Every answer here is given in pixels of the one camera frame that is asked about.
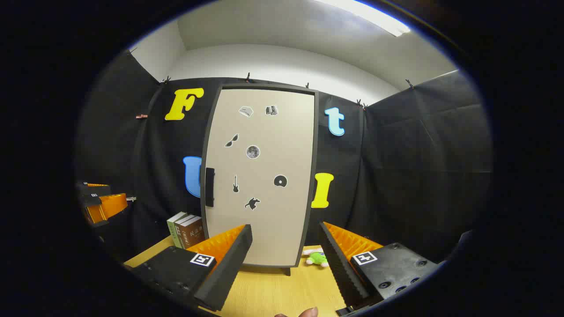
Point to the ceiling light panel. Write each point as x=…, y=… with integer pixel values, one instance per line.
x=374, y=17

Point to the thick brown book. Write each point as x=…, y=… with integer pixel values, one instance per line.
x=191, y=233

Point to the green plush toy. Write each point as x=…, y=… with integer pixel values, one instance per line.
x=318, y=259

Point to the thin brown book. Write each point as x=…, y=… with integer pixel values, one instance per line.
x=178, y=235

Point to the black backdrop cloth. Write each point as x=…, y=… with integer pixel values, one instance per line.
x=396, y=176

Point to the grey cabinet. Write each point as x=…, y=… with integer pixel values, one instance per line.
x=287, y=271

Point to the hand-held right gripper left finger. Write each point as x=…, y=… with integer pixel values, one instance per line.
x=229, y=268

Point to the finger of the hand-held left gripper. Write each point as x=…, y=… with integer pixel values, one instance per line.
x=108, y=207
x=94, y=190

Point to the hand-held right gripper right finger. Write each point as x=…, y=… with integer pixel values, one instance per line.
x=339, y=268

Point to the beige cabinet door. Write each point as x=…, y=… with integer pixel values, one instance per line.
x=273, y=211

